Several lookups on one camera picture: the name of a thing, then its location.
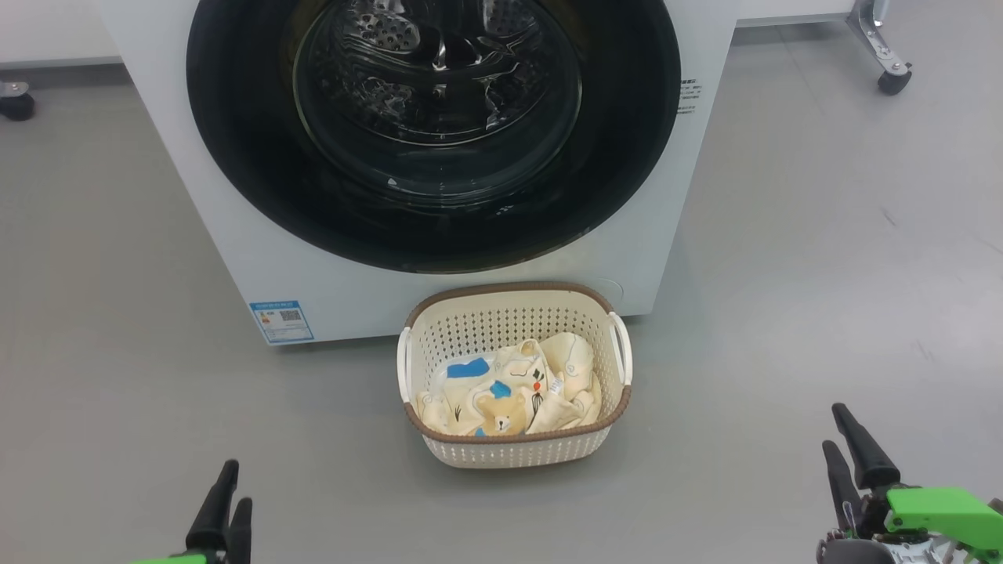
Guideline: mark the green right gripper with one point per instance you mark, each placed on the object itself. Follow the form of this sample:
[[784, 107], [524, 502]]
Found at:
[[940, 509]]

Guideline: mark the cream garment with coloured bear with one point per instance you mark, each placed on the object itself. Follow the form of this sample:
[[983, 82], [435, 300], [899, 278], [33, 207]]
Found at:
[[501, 413]]

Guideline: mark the metal leg with black caster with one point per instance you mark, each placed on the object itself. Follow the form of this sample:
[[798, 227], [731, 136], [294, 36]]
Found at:
[[881, 47]]

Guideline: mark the blue energy label sticker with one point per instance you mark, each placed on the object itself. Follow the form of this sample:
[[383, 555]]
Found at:
[[282, 321]]

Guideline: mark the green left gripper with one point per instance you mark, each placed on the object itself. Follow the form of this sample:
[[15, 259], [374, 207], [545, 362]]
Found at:
[[188, 558]]

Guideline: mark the white front-load washing machine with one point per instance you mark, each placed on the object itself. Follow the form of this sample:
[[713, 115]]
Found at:
[[180, 196]]

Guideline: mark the cream basket with brown rim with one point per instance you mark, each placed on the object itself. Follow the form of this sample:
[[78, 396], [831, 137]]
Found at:
[[509, 313]]

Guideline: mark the black caster wheel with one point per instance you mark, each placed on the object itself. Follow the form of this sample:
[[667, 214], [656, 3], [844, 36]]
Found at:
[[17, 106]]

